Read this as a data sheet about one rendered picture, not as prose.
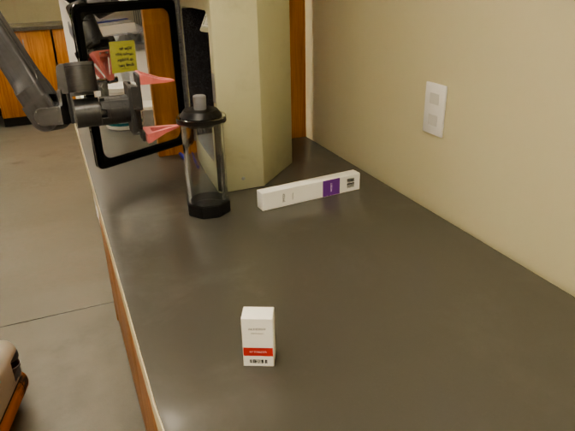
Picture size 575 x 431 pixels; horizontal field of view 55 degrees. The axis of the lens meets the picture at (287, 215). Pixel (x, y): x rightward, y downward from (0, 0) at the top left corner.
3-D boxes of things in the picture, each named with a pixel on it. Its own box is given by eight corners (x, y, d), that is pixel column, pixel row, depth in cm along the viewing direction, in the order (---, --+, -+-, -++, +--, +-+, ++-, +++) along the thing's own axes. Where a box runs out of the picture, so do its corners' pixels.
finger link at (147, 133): (180, 105, 114) (133, 110, 111) (183, 139, 117) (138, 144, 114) (173, 99, 120) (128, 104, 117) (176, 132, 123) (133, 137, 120)
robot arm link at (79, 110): (72, 128, 113) (72, 129, 108) (65, 94, 111) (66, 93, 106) (107, 124, 115) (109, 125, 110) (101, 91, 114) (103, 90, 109)
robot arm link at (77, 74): (54, 124, 116) (35, 126, 108) (43, 67, 113) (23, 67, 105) (109, 118, 116) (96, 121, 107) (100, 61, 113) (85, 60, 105)
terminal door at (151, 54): (188, 143, 163) (174, -3, 146) (97, 171, 141) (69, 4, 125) (186, 142, 163) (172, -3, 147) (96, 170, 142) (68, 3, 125)
